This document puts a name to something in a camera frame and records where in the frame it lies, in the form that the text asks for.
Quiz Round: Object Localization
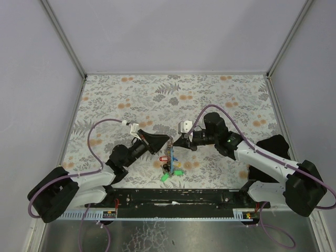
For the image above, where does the metal key organizer disc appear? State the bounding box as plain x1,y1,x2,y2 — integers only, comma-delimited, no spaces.
165,138,174,175

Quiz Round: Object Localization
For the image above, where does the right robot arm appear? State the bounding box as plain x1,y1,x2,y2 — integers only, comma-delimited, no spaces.
173,112,327,217

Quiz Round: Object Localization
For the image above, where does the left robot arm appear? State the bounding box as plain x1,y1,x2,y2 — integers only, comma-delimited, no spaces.
27,130,170,223

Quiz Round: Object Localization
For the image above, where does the black key fob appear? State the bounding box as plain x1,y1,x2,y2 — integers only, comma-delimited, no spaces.
163,163,171,172

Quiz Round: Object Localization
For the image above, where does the green key tag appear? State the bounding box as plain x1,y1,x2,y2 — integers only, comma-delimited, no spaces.
174,170,184,176
161,173,170,182

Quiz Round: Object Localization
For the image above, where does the floral table mat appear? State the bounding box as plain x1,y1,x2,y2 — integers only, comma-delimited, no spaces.
62,75,280,189

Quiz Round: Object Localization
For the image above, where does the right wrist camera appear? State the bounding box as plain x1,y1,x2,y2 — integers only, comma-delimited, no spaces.
177,120,195,140

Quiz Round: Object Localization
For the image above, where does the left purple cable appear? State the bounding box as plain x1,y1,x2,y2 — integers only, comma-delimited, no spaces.
27,118,132,252

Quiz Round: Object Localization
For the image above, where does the purple cable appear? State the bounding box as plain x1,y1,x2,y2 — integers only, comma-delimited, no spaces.
27,118,132,252
188,104,336,249

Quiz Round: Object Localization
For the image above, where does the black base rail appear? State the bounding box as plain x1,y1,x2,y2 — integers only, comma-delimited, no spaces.
91,188,262,209

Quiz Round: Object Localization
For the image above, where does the white cable duct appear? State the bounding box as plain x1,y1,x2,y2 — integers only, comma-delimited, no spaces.
58,205,252,222

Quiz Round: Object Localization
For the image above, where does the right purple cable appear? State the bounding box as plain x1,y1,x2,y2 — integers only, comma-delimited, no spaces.
188,104,336,249

